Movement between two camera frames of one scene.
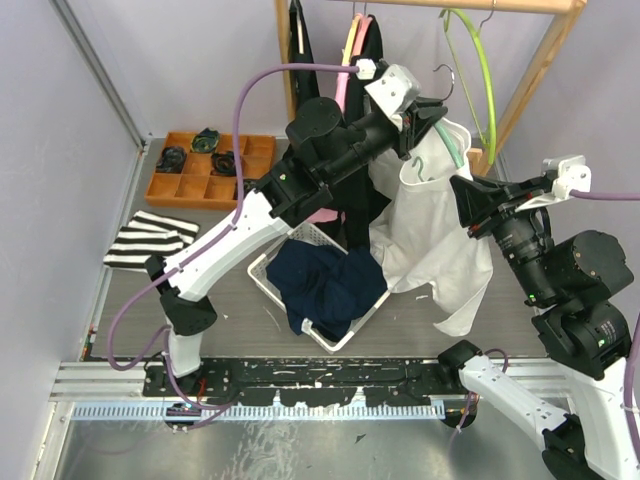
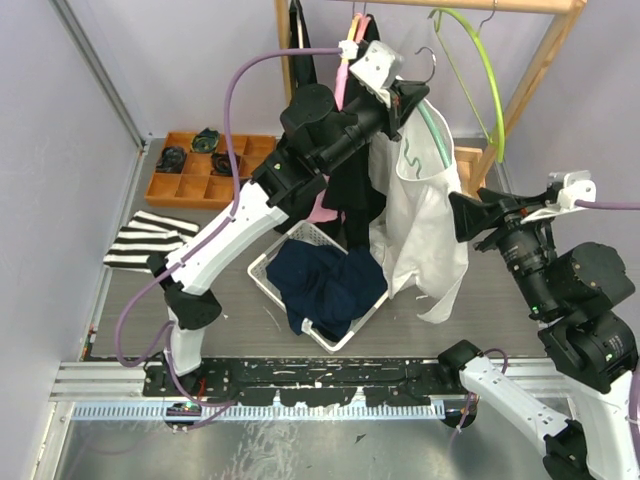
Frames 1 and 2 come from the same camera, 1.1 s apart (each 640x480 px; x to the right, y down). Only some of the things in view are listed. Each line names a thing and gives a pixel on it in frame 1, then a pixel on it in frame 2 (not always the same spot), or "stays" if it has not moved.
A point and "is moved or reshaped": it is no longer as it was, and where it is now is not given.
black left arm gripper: (430, 112) -> (402, 105)
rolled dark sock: (172, 160) stays
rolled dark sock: (205, 141) stays
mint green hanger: (454, 155) -> (424, 115)
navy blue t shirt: (323, 287) stays
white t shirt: (417, 229) is moved or reshaped
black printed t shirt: (303, 85) stays
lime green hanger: (468, 22) is moved or reshaped
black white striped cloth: (149, 234) stays
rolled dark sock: (223, 164) stays
